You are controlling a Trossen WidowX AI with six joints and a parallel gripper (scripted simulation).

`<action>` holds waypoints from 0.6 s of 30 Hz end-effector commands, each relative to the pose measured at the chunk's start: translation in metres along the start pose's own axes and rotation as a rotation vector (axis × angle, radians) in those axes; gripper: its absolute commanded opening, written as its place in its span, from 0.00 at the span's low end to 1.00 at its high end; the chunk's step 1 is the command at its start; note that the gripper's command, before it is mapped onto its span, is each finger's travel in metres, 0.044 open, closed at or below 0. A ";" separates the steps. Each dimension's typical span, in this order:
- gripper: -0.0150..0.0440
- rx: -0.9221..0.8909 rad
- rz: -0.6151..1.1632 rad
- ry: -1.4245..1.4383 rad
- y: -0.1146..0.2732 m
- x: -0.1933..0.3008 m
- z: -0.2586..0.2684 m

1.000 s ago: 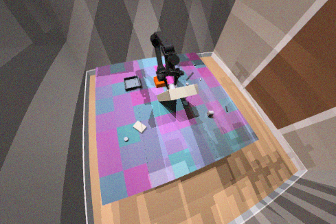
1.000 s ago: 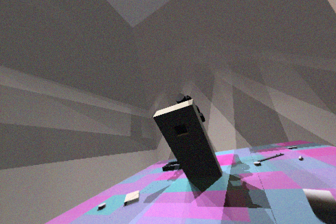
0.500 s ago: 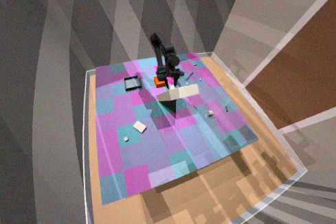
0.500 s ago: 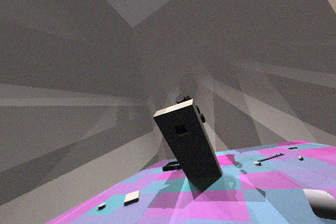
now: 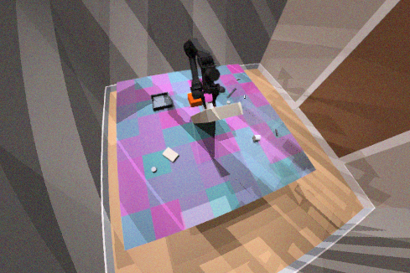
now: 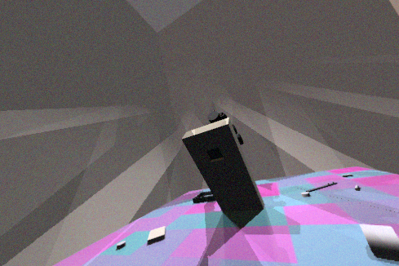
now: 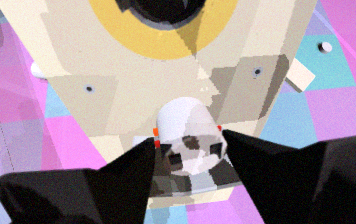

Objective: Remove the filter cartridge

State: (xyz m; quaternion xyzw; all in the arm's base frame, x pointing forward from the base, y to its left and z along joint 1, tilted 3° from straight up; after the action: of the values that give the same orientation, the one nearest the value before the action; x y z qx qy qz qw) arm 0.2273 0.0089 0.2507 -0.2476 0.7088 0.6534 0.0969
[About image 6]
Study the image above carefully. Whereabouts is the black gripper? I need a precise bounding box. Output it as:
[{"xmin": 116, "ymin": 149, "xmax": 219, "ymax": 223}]
[{"xmin": 236, "ymin": 134, "xmax": 243, "ymax": 145}]

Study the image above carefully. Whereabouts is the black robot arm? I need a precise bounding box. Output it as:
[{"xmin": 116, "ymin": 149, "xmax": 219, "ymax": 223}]
[{"xmin": 207, "ymin": 110, "xmax": 237, "ymax": 134}]

